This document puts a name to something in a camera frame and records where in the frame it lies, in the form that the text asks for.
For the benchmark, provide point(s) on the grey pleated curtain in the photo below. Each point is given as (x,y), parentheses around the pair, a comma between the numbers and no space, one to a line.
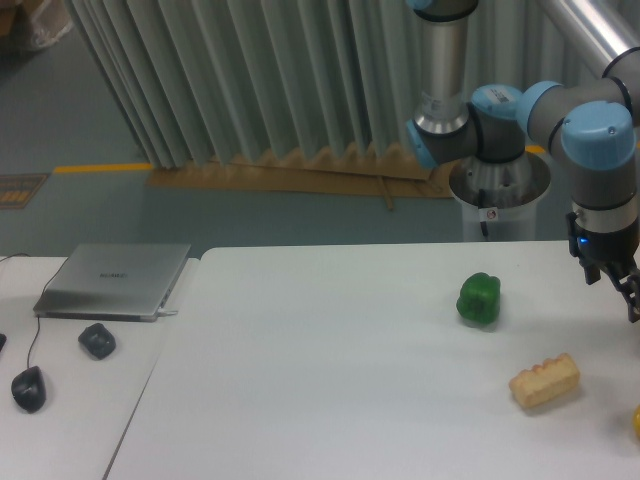
(228,80)

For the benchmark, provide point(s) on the yellow bread loaf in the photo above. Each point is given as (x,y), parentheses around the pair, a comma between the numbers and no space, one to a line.
(545,382)

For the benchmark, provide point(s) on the silver closed laptop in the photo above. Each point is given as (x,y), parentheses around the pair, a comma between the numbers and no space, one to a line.
(118,282)

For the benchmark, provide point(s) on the yellow bell pepper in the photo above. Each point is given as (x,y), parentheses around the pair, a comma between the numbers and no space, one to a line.
(635,423)

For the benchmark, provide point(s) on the brown cardboard sheet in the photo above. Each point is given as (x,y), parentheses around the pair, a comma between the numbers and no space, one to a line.
(394,175)

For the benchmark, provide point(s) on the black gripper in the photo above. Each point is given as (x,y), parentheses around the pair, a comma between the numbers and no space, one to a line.
(611,252)

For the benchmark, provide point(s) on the green bell pepper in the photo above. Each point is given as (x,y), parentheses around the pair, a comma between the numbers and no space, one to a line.
(479,299)

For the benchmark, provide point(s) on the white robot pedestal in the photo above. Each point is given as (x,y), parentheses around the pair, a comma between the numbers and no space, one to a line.
(499,201)

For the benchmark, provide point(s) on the black computer mouse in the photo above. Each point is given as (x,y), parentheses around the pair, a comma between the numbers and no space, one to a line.
(28,389)

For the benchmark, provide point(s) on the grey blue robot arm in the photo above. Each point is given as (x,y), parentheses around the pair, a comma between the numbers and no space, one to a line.
(589,130)

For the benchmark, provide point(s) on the black rounded device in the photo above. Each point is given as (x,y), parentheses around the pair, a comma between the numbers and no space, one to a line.
(97,341)

